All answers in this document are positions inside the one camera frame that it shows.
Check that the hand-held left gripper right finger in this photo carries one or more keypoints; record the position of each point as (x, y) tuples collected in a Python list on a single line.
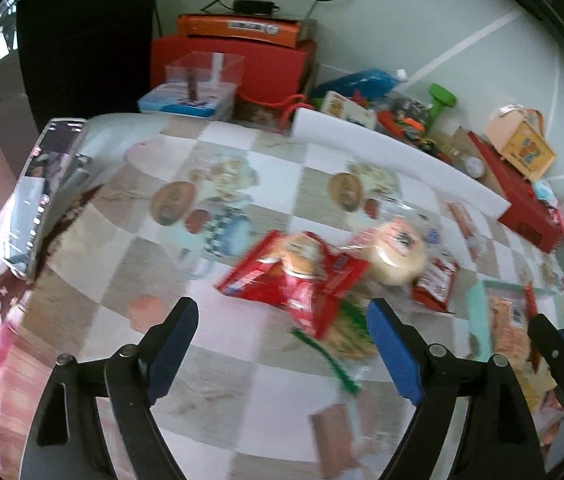
[(394, 355)]

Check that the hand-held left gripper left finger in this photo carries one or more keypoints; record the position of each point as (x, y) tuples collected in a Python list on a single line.
[(171, 355)]

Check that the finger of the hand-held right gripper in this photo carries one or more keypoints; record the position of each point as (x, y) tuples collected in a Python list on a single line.
[(549, 345)]

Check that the yellow bun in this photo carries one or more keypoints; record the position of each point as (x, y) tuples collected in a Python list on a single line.
[(507, 325)]

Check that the green-edged noodle packet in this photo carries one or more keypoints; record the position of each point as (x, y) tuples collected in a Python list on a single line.
[(347, 340)]

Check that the red snack bag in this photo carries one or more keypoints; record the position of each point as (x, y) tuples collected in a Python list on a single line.
[(302, 285)]

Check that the small red snack packet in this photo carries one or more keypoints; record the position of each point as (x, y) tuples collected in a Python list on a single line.
[(437, 282)]

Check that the brown snack packet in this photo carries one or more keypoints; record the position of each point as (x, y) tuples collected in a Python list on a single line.
[(334, 435)]

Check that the round bread in clear wrapper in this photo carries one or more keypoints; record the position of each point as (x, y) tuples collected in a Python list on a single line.
[(397, 255)]

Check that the flat red box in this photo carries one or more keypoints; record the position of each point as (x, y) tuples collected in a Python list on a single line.
[(522, 200)]

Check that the white foam board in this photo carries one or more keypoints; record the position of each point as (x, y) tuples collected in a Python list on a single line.
[(412, 165)]

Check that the smartphone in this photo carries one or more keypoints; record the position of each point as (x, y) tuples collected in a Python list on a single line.
[(46, 185)]

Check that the pile of small toys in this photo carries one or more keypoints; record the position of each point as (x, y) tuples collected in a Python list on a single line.
[(407, 122)]

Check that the blue white tin box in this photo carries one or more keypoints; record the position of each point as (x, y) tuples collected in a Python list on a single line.
[(171, 102)]

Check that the yellow white carton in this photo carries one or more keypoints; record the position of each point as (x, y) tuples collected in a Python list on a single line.
[(344, 107)]

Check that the green dumbbell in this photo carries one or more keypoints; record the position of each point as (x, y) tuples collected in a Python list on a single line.
[(441, 97)]

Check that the blue plastic bag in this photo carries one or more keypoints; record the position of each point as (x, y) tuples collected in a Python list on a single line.
[(362, 82)]

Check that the clear plastic box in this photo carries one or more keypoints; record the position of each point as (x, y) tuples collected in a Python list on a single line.
[(201, 67)]

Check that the large red box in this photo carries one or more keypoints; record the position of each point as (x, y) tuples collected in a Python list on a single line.
[(272, 70)]

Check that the orange box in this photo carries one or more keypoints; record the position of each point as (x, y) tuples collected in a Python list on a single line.
[(232, 27)]

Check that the black power adapter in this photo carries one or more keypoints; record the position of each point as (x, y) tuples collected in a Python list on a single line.
[(254, 6)]

